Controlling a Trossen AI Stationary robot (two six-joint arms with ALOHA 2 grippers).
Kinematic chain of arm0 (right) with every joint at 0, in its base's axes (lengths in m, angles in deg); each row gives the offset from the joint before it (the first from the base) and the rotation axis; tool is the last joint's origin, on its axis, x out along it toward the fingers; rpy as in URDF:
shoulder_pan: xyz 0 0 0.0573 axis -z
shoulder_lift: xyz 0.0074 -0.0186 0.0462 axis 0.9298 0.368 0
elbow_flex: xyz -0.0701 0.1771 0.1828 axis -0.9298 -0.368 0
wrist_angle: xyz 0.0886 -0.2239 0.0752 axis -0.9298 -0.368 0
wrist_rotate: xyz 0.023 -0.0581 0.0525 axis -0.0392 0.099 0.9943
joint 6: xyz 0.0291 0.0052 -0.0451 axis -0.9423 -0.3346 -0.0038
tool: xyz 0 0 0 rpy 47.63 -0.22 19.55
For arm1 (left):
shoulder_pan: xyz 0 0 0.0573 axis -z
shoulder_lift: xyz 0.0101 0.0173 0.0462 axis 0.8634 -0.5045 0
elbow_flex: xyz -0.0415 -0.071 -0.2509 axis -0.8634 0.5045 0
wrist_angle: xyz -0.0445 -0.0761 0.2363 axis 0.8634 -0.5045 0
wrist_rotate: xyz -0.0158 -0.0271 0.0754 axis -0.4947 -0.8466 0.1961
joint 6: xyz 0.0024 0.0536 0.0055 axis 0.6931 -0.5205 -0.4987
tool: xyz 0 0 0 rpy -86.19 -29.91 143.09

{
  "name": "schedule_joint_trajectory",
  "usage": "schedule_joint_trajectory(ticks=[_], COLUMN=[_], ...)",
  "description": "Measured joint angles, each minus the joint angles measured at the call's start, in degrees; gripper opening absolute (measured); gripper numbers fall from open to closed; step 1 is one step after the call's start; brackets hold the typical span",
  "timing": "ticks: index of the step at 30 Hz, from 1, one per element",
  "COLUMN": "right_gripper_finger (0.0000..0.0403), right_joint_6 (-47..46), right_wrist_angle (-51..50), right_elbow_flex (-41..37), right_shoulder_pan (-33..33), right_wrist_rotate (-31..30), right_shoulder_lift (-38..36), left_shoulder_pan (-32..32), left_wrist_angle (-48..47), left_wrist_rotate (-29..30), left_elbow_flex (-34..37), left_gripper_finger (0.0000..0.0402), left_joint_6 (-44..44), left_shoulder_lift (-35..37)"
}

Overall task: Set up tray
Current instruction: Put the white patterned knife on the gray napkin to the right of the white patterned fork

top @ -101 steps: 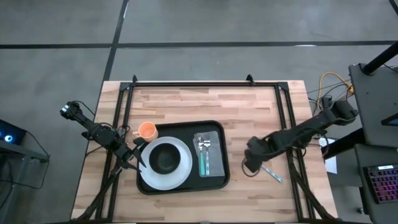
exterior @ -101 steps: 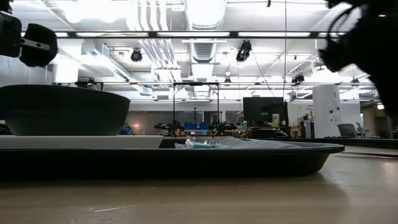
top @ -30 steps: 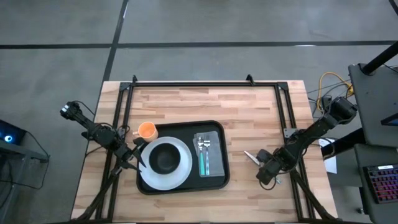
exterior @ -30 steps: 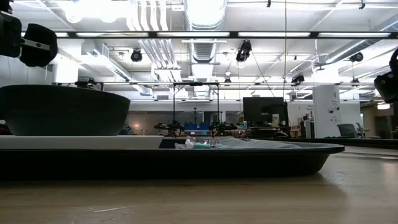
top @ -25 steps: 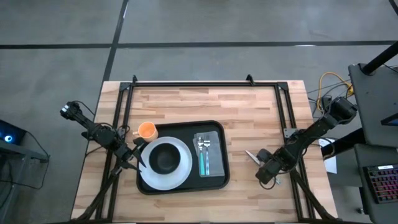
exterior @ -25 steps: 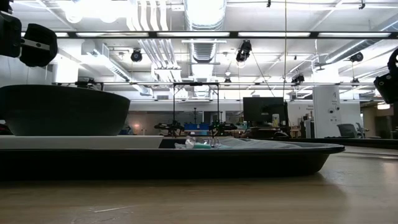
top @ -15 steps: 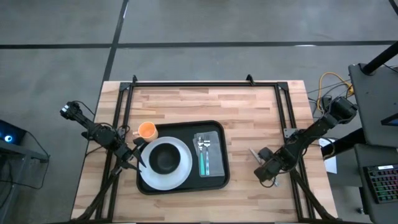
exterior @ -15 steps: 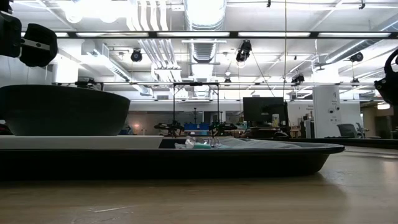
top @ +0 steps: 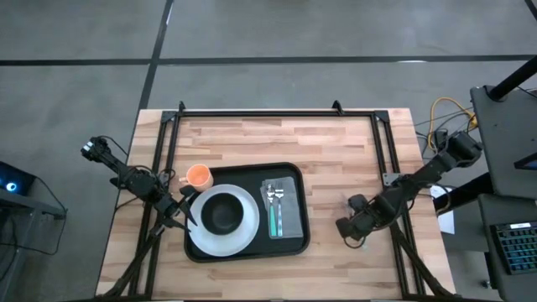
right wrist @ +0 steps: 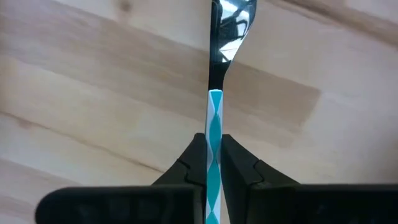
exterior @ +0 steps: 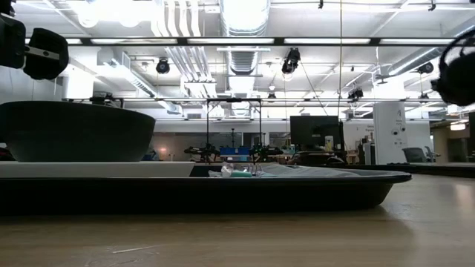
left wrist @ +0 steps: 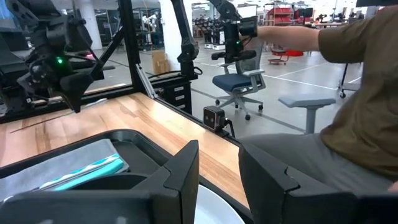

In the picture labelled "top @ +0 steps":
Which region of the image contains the yellow cable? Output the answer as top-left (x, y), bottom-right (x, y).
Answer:
top-left (427, 96), bottom-right (478, 152)

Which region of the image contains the grey cloth napkin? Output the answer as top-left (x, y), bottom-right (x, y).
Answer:
top-left (259, 175), bottom-right (305, 240)

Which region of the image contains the black desk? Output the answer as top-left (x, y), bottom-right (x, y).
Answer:
top-left (469, 85), bottom-right (537, 199)

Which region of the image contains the black metal table frame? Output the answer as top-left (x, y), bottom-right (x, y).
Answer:
top-left (95, 100), bottom-right (456, 301)

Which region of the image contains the black power adapter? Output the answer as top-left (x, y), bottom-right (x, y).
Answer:
top-left (433, 128), bottom-right (450, 148)

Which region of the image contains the black pole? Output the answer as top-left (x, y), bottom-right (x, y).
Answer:
top-left (487, 55), bottom-right (537, 102)

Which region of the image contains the fork with green patterned handle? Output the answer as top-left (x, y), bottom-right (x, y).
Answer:
top-left (274, 186), bottom-right (286, 237)

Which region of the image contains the black diagonal bar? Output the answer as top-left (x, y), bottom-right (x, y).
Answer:
top-left (433, 170), bottom-right (495, 216)

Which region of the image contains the black bowl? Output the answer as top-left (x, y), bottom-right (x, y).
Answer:
top-left (200, 192), bottom-right (245, 237)

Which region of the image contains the black device with blue light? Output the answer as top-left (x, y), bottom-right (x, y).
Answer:
top-left (0, 161), bottom-right (37, 196)

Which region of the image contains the black screen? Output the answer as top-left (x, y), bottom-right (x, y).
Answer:
top-left (514, 151), bottom-right (537, 171)

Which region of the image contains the spoon with teal handle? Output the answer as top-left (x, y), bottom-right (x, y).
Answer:
top-left (266, 183), bottom-right (279, 237)

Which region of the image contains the backlit computer keyboard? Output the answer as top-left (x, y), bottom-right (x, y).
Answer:
top-left (490, 221), bottom-right (537, 276)

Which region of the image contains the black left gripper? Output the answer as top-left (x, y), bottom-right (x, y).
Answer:
top-left (153, 192), bottom-right (199, 232)

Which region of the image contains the black plastic tray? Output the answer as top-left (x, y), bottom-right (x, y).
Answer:
top-left (183, 162), bottom-right (311, 264)

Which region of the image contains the dark grey keyboard desk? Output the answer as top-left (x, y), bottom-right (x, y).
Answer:
top-left (477, 195), bottom-right (537, 302)

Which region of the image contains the white paper sheet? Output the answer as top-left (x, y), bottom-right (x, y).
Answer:
top-left (430, 185), bottom-right (456, 235)

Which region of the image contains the white round plate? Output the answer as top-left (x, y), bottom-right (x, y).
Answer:
top-left (186, 183), bottom-right (261, 258)

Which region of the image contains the orange mug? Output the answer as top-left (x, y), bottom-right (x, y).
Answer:
top-left (179, 163), bottom-right (215, 193)

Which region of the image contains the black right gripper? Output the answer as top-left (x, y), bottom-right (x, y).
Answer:
top-left (335, 193), bottom-right (378, 243)

